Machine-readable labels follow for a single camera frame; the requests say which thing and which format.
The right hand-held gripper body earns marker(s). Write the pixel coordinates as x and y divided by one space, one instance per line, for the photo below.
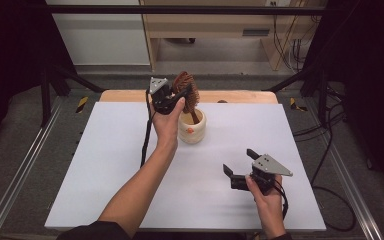
271 165

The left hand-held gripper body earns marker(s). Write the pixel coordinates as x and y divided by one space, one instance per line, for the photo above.
158 86

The wooden paddle hairbrush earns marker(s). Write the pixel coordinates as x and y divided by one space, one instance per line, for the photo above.
185 80

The cream ceramic cup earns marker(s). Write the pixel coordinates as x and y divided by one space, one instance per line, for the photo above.
193 133

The person's left hand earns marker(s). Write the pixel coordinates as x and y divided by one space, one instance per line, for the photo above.
166 128

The person's right hand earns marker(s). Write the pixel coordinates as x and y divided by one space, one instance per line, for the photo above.
270 206

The yellow black striped tape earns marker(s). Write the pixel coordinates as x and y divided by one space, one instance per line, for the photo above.
82 104
293 104

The white cabinet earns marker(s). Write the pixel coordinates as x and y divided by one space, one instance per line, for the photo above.
103 40

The light wooden desk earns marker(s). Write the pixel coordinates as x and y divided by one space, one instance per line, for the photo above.
213 25

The black curtain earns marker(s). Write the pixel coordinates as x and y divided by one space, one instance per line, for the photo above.
373 66
6 50

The aluminium floor rail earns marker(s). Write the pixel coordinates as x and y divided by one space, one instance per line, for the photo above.
23 163
346 186

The black diagonal frame strut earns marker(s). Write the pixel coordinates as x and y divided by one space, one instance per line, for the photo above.
80 81
290 81

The black horizontal frame bar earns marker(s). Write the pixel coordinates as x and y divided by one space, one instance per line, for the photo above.
213 9

